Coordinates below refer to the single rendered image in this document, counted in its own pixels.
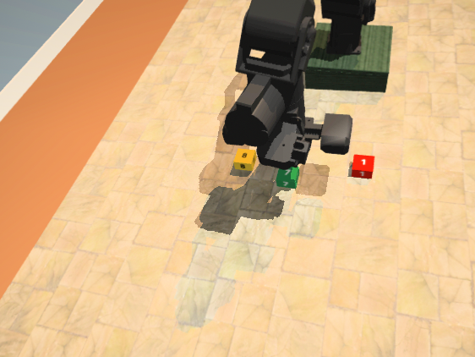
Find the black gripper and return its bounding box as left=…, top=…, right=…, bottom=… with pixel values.
left=222, top=94, right=352, bottom=155

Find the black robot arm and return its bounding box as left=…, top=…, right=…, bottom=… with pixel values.
left=225, top=0, right=376, bottom=170

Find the red block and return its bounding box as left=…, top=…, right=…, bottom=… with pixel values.
left=352, top=155, right=374, bottom=179

